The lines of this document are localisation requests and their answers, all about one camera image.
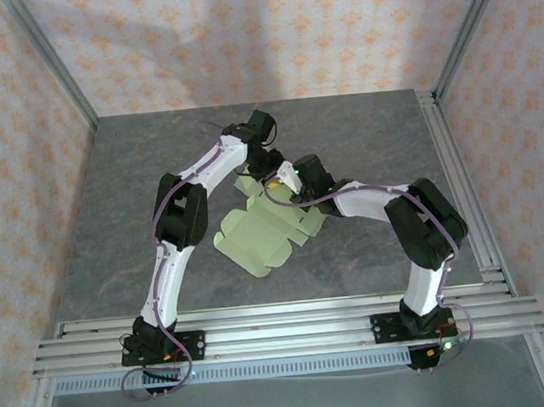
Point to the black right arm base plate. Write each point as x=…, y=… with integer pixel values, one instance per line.
x=383, y=329

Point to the slim aluminium extrusion rail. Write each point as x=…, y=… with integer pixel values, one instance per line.
x=281, y=309

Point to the green paper box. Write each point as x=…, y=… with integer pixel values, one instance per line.
x=255, y=233

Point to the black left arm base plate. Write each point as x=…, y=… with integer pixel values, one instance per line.
x=194, y=346

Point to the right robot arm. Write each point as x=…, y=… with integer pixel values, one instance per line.
x=420, y=290

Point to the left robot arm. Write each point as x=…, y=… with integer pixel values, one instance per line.
x=164, y=279

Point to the wide aluminium mounting rail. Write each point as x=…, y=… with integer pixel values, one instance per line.
x=283, y=336

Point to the aluminium side rail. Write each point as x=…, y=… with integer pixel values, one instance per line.
x=453, y=149

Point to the grey metal panel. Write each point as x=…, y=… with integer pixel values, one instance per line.
x=290, y=406

